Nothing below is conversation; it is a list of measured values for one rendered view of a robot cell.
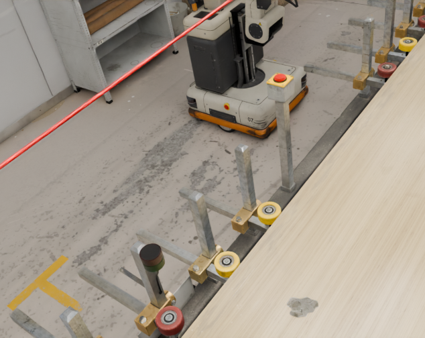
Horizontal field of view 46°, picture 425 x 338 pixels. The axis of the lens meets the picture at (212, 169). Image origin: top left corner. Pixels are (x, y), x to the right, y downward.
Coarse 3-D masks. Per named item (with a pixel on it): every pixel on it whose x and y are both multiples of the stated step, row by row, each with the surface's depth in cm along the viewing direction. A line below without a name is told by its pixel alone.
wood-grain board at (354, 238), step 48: (384, 96) 210; (336, 144) 192; (384, 144) 188; (336, 192) 173; (384, 192) 169; (288, 240) 160; (336, 240) 157; (384, 240) 155; (240, 288) 149; (288, 288) 147; (336, 288) 144; (384, 288) 142; (192, 336) 140; (240, 336) 138; (288, 336) 136; (336, 336) 134; (384, 336) 132
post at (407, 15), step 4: (404, 0) 256; (408, 0) 255; (412, 0) 256; (404, 4) 258; (408, 4) 256; (412, 4) 258; (404, 8) 259; (408, 8) 258; (412, 8) 260; (404, 12) 260; (408, 12) 259; (404, 16) 261; (408, 16) 260; (404, 20) 263; (408, 20) 261; (408, 36) 269
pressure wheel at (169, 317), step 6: (168, 306) 148; (174, 306) 148; (162, 312) 147; (168, 312) 147; (174, 312) 146; (180, 312) 146; (156, 318) 146; (162, 318) 145; (168, 318) 144; (174, 318) 145; (180, 318) 144; (156, 324) 144; (162, 324) 144; (168, 324) 144; (174, 324) 143; (180, 324) 144; (162, 330) 143; (168, 330) 142; (174, 330) 143; (180, 330) 145
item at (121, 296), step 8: (80, 272) 169; (88, 272) 168; (88, 280) 167; (96, 280) 165; (104, 280) 165; (104, 288) 162; (112, 288) 162; (112, 296) 162; (120, 296) 159; (128, 296) 158; (128, 304) 156; (136, 304) 156; (144, 304) 155; (136, 312) 156; (176, 336) 148
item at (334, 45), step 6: (330, 42) 265; (336, 42) 264; (330, 48) 266; (336, 48) 264; (342, 48) 262; (348, 48) 260; (354, 48) 257; (360, 48) 256; (372, 54) 253; (390, 54) 247; (396, 54) 246; (402, 54) 245; (396, 60) 247; (402, 60) 245
